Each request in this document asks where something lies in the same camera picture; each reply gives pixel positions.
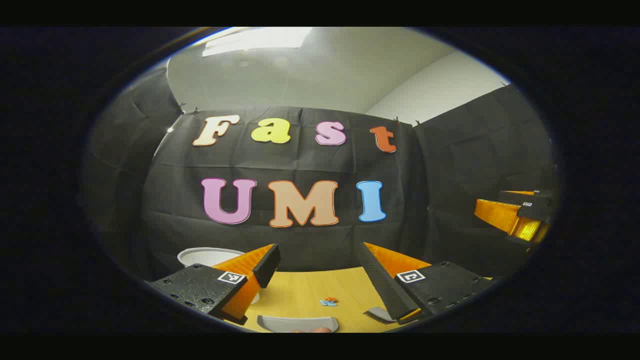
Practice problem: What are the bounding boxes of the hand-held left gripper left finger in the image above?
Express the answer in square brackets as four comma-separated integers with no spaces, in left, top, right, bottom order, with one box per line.
[149,243,282,326]

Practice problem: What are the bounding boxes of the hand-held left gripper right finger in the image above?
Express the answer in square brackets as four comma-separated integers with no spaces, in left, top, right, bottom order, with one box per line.
[355,242,496,325]

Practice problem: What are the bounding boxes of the black backdrop cloth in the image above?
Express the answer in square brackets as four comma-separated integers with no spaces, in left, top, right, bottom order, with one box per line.
[82,65,561,281]

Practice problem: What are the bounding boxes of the white ribbed garbage bin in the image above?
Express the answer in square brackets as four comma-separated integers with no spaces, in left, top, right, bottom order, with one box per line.
[177,247,261,305]

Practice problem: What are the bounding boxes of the grey dustpan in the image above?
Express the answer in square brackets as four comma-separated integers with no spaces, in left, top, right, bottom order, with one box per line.
[256,315,340,333]

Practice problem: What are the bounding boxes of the wooden desktop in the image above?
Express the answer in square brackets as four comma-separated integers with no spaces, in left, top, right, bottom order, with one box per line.
[220,266,493,333]

